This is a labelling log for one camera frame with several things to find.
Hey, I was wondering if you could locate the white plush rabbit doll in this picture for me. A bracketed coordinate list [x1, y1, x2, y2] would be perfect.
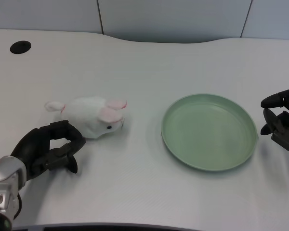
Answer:
[44, 96, 129, 139]

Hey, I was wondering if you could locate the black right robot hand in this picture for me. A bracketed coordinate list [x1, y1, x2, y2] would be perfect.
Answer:
[260, 87, 289, 154]

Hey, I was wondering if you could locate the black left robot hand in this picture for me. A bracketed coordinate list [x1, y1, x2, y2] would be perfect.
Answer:
[10, 120, 87, 182]

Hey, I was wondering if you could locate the green round plate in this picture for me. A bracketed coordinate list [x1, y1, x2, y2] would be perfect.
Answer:
[160, 93, 259, 172]

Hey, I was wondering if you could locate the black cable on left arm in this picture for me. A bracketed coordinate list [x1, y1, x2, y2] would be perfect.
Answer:
[14, 192, 24, 219]

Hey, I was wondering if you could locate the black round cable grommet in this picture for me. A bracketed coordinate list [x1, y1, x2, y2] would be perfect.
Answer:
[10, 40, 32, 55]

